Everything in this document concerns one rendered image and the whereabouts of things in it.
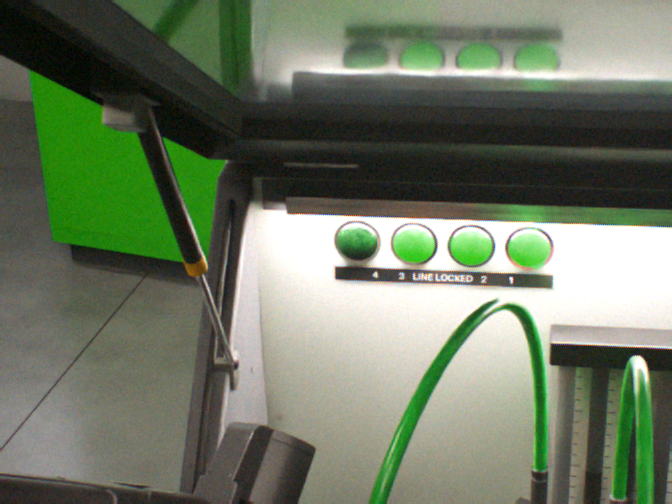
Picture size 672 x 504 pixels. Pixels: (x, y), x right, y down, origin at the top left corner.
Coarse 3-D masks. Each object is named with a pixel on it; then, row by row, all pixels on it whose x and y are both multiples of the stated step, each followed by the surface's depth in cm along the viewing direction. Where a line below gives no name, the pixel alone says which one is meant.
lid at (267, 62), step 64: (0, 0) 87; (64, 0) 77; (128, 0) 77; (192, 0) 77; (256, 0) 76; (320, 0) 75; (384, 0) 74; (448, 0) 74; (512, 0) 73; (576, 0) 73; (640, 0) 72; (64, 64) 100; (128, 64) 89; (192, 64) 97; (256, 64) 96; (320, 64) 95; (384, 64) 94; (448, 64) 93; (512, 64) 92; (576, 64) 91; (640, 64) 90; (128, 128) 103; (192, 128) 139; (256, 128) 124; (320, 128) 124; (384, 128) 123; (448, 128) 122; (512, 128) 121; (576, 128) 120; (640, 128) 119
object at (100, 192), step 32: (32, 96) 415; (64, 96) 410; (64, 128) 415; (96, 128) 411; (64, 160) 421; (96, 160) 416; (128, 160) 412; (192, 160) 403; (224, 160) 399; (64, 192) 426; (96, 192) 421; (128, 192) 417; (192, 192) 408; (64, 224) 432; (96, 224) 427; (128, 224) 422; (160, 224) 418; (96, 256) 439; (128, 256) 434; (160, 256) 424
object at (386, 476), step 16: (480, 304) 120; (496, 304) 122; (512, 304) 125; (464, 320) 118; (480, 320) 119; (528, 320) 130; (464, 336) 117; (528, 336) 132; (448, 352) 115; (432, 368) 114; (544, 368) 136; (432, 384) 113; (544, 384) 138; (416, 400) 112; (544, 400) 139; (416, 416) 111; (544, 416) 140; (400, 432) 111; (544, 432) 141; (400, 448) 110; (544, 448) 142; (384, 464) 110; (544, 464) 143; (384, 480) 110; (384, 496) 109
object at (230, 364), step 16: (144, 144) 109; (160, 144) 110; (160, 160) 111; (160, 176) 112; (160, 192) 114; (176, 192) 114; (176, 208) 115; (176, 224) 117; (192, 224) 118; (176, 240) 119; (192, 240) 119; (192, 256) 121; (192, 272) 122; (208, 288) 126; (208, 304) 127; (224, 336) 132; (224, 352) 134; (224, 368) 135
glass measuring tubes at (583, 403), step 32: (576, 352) 142; (608, 352) 141; (640, 352) 141; (576, 384) 147; (608, 384) 145; (576, 416) 149; (608, 416) 148; (576, 448) 151; (608, 448) 150; (576, 480) 153; (608, 480) 152
